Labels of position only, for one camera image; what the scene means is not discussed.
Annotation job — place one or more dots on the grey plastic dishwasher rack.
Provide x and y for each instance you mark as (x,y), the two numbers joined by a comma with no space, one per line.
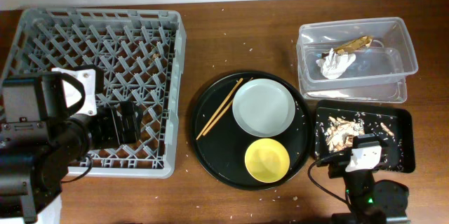
(142,55)

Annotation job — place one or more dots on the wooden chopstick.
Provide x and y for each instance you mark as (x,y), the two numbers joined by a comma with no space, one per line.
(221,106)
(223,111)

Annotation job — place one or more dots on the small clear plastic bin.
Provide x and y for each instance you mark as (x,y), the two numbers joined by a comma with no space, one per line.
(351,87)

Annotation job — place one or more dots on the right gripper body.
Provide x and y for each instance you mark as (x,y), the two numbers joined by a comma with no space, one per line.
(342,164)

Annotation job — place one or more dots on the white napkin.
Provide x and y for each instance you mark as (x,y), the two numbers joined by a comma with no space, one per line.
(334,64)

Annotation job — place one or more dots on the round black serving tray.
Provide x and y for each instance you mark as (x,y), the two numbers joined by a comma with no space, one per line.
(221,152)

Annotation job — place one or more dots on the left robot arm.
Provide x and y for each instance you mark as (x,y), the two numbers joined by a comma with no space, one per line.
(51,120)

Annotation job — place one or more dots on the black rectangular tray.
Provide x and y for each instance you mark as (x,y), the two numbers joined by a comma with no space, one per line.
(393,126)

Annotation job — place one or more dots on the food scraps pile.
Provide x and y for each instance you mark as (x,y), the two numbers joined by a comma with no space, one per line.
(338,133)

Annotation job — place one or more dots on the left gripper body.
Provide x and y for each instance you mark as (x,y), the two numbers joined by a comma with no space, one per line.
(106,130)

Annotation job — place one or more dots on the large clear plastic bin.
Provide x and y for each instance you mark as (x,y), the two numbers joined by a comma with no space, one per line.
(317,38)

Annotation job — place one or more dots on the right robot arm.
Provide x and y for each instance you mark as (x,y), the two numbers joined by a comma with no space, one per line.
(368,201)

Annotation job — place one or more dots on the grey round plate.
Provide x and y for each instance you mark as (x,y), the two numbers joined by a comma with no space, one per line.
(263,108)

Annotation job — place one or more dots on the yellow bowl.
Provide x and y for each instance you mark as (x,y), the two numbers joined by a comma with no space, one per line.
(267,160)

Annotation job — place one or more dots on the gold foil wrapper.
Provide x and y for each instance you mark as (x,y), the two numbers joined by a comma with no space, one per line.
(353,45)

